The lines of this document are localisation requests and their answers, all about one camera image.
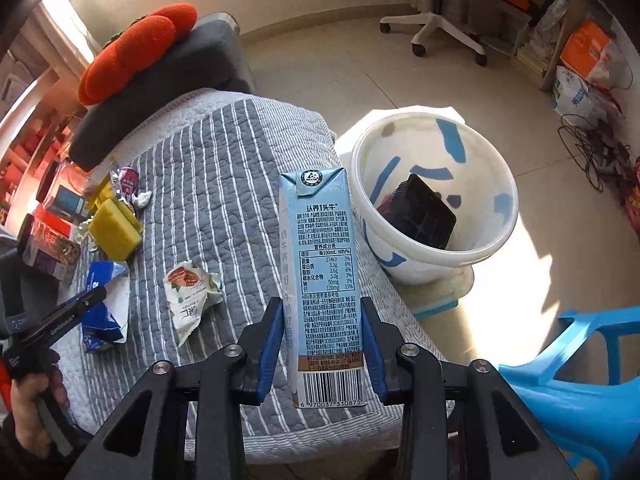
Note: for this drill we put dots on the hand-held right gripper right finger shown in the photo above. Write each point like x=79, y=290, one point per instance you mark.
x=373, y=355

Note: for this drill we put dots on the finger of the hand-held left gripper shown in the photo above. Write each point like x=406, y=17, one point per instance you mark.
x=92, y=294

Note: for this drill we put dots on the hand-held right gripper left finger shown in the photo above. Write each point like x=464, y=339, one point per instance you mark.
x=270, y=352

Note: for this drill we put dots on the crushed blue white carton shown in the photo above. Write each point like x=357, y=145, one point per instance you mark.
x=102, y=317

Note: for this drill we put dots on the yellow sponge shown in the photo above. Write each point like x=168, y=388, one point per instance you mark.
x=115, y=230

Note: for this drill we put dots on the light blue milk carton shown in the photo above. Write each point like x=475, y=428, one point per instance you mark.
x=325, y=260

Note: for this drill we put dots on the red drink can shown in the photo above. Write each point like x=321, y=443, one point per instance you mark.
x=130, y=180

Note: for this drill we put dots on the white bucket with blue patches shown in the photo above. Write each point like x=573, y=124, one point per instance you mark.
x=480, y=170

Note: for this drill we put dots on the person's left forearm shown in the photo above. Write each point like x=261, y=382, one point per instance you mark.
x=15, y=455

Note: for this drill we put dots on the person's left hand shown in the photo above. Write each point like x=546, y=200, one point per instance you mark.
x=35, y=400

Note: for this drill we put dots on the nut jar with black lid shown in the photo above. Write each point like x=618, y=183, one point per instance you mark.
x=50, y=255

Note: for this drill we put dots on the blue label glass jar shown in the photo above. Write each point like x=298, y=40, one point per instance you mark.
x=70, y=202

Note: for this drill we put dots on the white snack wrapper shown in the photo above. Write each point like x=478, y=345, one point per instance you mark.
x=192, y=295

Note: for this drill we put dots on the black plastic tray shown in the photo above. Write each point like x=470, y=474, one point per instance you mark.
x=425, y=215

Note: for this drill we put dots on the white bookshelf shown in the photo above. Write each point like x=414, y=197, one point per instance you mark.
x=25, y=155

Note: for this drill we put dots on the grey striped quilt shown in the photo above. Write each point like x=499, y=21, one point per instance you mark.
x=225, y=185

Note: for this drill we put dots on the blue plastic stool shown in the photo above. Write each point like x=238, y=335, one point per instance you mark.
x=575, y=400

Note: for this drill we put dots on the orange plush cushion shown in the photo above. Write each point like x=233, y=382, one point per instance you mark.
x=130, y=55

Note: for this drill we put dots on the beige curtain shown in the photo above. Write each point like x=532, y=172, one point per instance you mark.
x=55, y=45

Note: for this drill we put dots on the dark grey sofa cushion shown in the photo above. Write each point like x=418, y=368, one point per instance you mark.
x=200, y=60

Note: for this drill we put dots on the red bag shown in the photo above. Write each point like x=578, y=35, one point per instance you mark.
x=631, y=200

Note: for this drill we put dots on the white printed bag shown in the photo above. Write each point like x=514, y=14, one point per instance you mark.
x=580, y=95

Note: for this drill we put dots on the white office chair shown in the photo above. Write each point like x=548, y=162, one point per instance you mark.
x=440, y=25

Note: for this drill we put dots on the stack of books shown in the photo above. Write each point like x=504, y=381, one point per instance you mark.
x=537, y=45

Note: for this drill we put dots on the orange cardboard box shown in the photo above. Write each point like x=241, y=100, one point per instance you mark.
x=587, y=50

